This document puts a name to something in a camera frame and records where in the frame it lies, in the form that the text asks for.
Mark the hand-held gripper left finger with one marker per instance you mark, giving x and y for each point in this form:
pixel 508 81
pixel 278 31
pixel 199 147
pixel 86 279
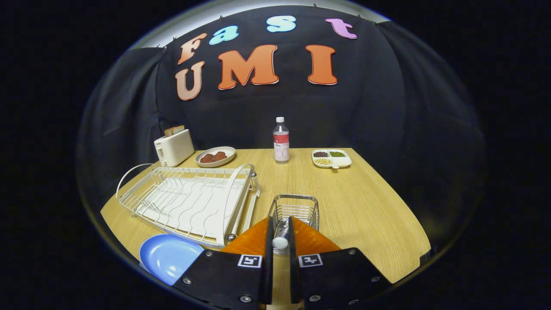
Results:
pixel 232 280

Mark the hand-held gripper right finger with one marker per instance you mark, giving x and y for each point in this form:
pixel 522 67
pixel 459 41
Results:
pixel 331 280

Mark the dark brown beans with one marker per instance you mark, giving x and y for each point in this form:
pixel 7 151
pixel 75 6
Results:
pixel 320 154

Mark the white toaster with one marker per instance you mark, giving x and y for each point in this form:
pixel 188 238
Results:
pixel 176 148

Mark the blue plate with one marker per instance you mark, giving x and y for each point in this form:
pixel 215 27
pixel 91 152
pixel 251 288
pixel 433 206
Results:
pixel 165 258

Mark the brown meat piece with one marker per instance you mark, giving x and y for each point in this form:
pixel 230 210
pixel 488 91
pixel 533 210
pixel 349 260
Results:
pixel 207 158
pixel 220 156

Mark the green beans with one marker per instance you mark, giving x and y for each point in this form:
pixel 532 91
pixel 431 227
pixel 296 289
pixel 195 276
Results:
pixel 337 153

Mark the white divided tray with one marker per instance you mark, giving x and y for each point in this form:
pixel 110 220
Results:
pixel 342 162

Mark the clear bottle with red label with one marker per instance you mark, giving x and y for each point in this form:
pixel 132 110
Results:
pixel 281 142

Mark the cream oval plate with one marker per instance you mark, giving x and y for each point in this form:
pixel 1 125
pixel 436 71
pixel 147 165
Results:
pixel 230 151

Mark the brown toast slice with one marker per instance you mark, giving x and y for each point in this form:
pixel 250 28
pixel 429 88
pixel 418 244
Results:
pixel 174 130

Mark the yellow beans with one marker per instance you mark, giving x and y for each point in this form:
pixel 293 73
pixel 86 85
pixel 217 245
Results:
pixel 322 161

